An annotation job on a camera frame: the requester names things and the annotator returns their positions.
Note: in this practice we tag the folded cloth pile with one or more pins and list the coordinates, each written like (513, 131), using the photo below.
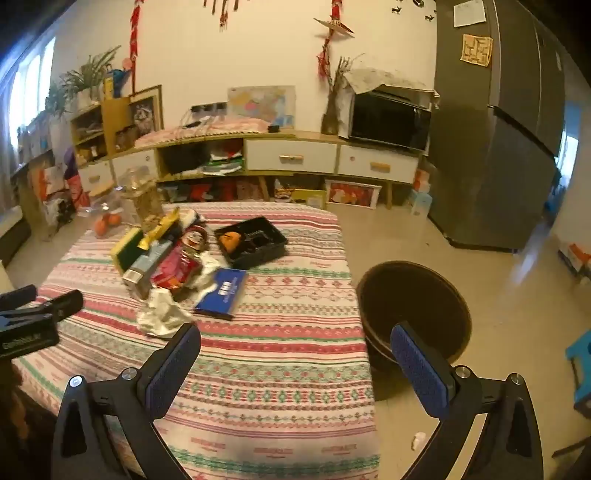
(224, 164)

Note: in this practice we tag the grey refrigerator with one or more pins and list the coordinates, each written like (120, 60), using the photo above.
(489, 161)

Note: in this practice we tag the map poster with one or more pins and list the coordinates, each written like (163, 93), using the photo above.
(263, 104)

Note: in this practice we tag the wooden TV cabinet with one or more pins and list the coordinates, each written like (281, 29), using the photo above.
(300, 134)

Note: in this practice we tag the window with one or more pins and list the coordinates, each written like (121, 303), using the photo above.
(27, 83)

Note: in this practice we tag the yellow paper note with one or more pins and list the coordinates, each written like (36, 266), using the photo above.
(476, 50)

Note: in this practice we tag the yellow wooden shelf unit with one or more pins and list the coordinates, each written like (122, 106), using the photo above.
(117, 115)

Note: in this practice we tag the white framed orange picture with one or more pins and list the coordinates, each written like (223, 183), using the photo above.
(353, 194)

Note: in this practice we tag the short red hanging ornament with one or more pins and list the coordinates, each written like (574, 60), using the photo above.
(224, 18)

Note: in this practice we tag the small potted green plant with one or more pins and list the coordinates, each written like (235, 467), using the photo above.
(55, 99)

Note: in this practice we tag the cartoon printed red can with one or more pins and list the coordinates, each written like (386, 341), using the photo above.
(194, 237)

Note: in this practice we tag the blue plastic stool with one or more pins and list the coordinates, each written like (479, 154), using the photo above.
(582, 355)

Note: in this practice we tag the white paper scrap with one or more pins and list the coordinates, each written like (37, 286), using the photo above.
(418, 441)

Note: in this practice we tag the orange peel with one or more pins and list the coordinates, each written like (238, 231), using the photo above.
(231, 242)

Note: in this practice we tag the white cabinet drawer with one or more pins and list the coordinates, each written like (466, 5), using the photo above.
(378, 165)
(291, 157)
(94, 177)
(134, 166)

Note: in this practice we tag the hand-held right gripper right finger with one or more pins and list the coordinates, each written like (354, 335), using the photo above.
(418, 369)

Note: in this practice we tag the framed animal picture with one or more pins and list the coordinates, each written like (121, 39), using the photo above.
(145, 113)

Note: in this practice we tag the black microwave oven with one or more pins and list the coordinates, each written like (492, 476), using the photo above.
(388, 122)

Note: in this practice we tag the white tissue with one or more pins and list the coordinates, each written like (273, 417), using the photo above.
(210, 270)
(161, 314)

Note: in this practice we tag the black plastic food tray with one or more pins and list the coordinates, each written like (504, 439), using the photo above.
(263, 251)

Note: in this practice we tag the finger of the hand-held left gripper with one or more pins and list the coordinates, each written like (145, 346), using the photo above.
(62, 304)
(18, 295)

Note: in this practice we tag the striped patterned tablecloth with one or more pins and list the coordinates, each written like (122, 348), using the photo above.
(277, 346)

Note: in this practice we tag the glass jar with dried food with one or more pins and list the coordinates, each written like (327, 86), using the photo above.
(143, 203)

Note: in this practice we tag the pale carton box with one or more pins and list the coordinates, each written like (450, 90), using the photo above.
(147, 265)

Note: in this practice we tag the straw hat tassel ornament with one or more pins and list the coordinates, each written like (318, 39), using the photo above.
(332, 25)

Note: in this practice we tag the glass vase with twigs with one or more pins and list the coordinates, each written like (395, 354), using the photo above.
(330, 117)

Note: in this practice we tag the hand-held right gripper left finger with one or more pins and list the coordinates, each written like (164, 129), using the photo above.
(171, 369)

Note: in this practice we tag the black electronic box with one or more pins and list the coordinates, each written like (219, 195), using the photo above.
(184, 159)

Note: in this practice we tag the dark round waste bin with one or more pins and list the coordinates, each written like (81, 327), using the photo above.
(415, 295)

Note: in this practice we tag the orange white cardboard box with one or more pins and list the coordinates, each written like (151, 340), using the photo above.
(577, 258)

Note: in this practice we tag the pile of shopping bags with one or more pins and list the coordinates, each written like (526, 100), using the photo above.
(60, 194)

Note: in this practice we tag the light blue box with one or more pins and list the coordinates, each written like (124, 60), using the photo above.
(421, 203)

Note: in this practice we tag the yellow wrapper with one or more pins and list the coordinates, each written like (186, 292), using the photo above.
(161, 228)

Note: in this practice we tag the black wall socket strip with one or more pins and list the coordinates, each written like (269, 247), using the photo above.
(210, 109)

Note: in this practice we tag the long red hanging ornament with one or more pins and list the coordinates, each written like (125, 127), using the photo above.
(135, 27)

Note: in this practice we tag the pink cloth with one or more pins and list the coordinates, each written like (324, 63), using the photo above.
(221, 125)

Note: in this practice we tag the white paper note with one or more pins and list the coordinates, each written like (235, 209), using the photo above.
(468, 14)

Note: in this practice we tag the person's left forearm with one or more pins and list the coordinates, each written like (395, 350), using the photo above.
(18, 415)

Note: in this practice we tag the yellow cardboard box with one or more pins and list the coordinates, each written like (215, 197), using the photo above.
(308, 199)

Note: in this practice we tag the yellow green sponge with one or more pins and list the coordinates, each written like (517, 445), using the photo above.
(127, 247)

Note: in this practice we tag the blue figurine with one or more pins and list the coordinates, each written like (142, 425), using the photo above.
(120, 81)

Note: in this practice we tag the large potted green plant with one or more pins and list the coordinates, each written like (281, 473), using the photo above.
(87, 74)

